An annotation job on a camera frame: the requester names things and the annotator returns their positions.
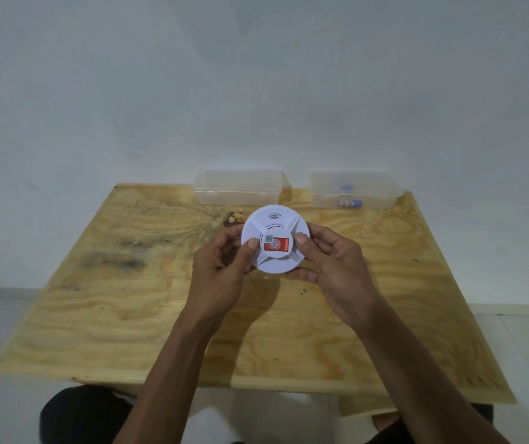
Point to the person's right hand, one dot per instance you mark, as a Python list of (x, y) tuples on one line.
[(343, 277)]

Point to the person's left hand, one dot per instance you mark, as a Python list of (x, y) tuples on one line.
[(213, 277)]

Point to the person's left thumb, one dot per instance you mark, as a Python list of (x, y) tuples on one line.
[(245, 255)]

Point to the person's right thumb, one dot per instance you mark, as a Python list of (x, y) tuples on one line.
[(309, 252)]

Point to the white round smoke detector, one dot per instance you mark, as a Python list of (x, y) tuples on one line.
[(273, 226)]

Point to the person's left forearm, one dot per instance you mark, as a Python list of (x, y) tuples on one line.
[(172, 379)]

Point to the person's right forearm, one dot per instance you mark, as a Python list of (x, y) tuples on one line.
[(417, 379)]

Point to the blue and white battery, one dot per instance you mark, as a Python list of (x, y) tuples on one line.
[(350, 203)]

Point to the empty clear plastic box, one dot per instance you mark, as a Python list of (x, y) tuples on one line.
[(239, 185)]

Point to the clear plastic box with batteries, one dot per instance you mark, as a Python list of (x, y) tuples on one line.
[(375, 191)]

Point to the person's left leg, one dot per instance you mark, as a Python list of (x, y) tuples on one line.
[(84, 416)]

